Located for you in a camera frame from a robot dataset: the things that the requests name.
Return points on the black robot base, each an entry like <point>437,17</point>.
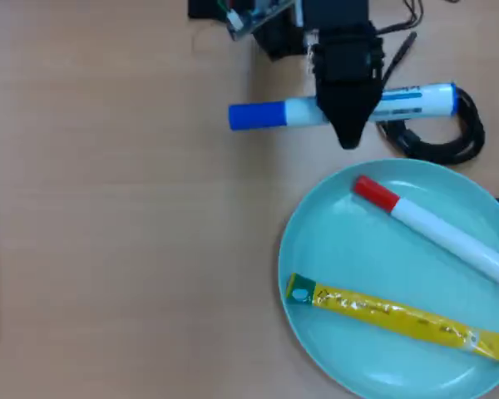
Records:
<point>278,41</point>

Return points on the blue capped marker pen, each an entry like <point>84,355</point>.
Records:
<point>258,115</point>

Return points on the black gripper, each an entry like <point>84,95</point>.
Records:
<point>345,58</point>

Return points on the green bowl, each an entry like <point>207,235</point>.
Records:
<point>349,249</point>

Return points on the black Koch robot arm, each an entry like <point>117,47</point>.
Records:
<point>337,10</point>

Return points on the small wrist camera board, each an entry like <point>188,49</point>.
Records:
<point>249,18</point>

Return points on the yellow sachet stick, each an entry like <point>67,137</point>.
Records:
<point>382,311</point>

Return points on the red capped marker pen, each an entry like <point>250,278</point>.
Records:
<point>441,228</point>

